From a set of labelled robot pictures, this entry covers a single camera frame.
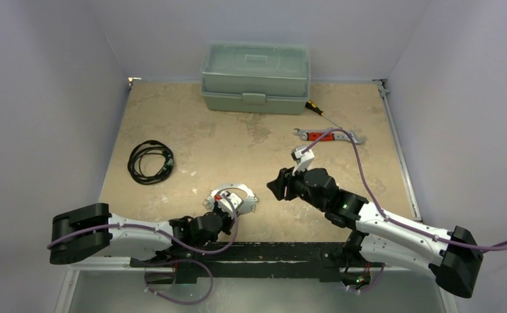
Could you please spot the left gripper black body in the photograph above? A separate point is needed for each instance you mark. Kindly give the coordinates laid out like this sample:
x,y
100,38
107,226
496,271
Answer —
x,y
227,221

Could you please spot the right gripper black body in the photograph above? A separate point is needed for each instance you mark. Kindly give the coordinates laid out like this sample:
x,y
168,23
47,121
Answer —
x,y
287,184

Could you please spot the silver metal key holder plate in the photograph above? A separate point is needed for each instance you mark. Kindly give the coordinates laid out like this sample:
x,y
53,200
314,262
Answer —
x,y
250,200

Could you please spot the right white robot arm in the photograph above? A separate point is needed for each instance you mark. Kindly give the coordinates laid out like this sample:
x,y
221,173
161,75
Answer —
x,y
447,255

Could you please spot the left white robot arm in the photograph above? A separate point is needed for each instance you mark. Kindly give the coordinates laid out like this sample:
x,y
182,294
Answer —
x,y
94,231

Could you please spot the silver open-end wrench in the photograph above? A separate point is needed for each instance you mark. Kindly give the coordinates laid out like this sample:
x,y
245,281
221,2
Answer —
x,y
303,134

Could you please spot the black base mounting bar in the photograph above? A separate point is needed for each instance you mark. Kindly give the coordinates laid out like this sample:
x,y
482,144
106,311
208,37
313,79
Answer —
x,y
323,261

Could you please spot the black yellow screwdriver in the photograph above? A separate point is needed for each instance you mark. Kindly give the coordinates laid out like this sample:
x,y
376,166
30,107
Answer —
x,y
310,105

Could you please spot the green plastic toolbox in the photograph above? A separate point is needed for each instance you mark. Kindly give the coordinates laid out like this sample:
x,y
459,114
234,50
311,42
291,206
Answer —
x,y
256,77

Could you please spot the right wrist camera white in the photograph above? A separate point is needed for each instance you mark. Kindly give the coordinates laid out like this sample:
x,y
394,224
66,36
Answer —
x,y
303,158

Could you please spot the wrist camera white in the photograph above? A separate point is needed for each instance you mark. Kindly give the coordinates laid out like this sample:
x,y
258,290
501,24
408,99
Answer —
x,y
303,158
230,202

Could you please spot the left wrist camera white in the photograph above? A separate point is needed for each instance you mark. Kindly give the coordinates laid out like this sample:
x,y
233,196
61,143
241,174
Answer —
x,y
230,202

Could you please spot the red handled adjustable wrench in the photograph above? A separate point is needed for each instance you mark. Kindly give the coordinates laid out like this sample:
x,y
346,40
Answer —
x,y
336,136

